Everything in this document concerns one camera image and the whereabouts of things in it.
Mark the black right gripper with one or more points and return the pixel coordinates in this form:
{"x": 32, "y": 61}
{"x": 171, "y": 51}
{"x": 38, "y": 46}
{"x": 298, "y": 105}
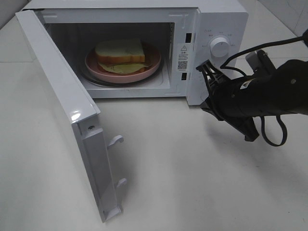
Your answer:
{"x": 226, "y": 100}

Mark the upper white control knob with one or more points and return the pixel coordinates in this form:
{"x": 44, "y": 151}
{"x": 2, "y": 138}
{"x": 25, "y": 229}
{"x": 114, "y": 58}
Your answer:
{"x": 219, "y": 46}

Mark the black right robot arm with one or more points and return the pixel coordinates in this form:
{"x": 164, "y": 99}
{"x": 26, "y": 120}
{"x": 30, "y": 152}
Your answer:
{"x": 282, "y": 91}

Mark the pink plate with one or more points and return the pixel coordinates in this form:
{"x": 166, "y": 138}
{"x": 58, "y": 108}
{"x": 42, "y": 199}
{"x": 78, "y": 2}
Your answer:
{"x": 153, "y": 58}

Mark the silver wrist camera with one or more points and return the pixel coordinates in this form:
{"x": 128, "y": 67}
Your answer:
{"x": 260, "y": 63}

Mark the white warning label sticker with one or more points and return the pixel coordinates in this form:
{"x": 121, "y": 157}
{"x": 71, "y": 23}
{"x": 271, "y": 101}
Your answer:
{"x": 183, "y": 56}

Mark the sandwich with cheese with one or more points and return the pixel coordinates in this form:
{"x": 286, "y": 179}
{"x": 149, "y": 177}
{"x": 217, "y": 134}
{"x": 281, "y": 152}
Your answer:
{"x": 122, "y": 56}

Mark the white microwave oven body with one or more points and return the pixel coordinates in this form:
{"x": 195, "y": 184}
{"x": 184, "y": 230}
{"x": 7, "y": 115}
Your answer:
{"x": 75, "y": 26}

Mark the white microwave door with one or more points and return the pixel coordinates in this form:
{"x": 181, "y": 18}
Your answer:
{"x": 76, "y": 112}

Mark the glass turntable tray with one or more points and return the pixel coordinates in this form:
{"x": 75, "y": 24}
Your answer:
{"x": 159, "y": 79}

